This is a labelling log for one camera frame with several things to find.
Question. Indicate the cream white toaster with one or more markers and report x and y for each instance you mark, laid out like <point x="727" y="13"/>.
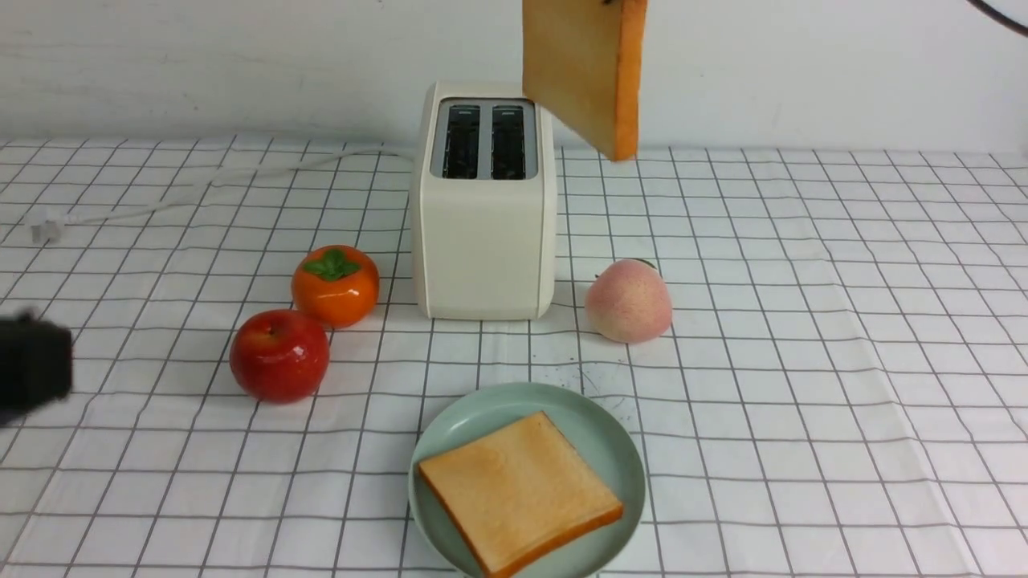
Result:
<point x="483" y="203"/>

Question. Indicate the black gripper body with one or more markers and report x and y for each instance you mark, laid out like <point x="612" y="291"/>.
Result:
<point x="36" y="364"/>

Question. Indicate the white power plug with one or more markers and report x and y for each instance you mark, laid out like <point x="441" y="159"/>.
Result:
<point x="44" y="227"/>

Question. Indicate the red apple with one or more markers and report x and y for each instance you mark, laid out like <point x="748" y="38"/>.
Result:
<point x="279" y="356"/>

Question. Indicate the toast slice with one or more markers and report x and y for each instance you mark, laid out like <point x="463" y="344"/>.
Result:
<point x="582" y="62"/>
<point x="495" y="505"/>

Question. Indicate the white checkered tablecloth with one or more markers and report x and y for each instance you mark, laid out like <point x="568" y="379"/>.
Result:
<point x="841" y="392"/>

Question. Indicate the orange persimmon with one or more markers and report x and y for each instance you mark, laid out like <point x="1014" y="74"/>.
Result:
<point x="337" y="285"/>

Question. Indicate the pink peach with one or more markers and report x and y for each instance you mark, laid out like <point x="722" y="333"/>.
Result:
<point x="629" y="302"/>

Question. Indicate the light green plate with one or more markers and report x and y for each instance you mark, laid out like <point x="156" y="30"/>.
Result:
<point x="597" y="434"/>

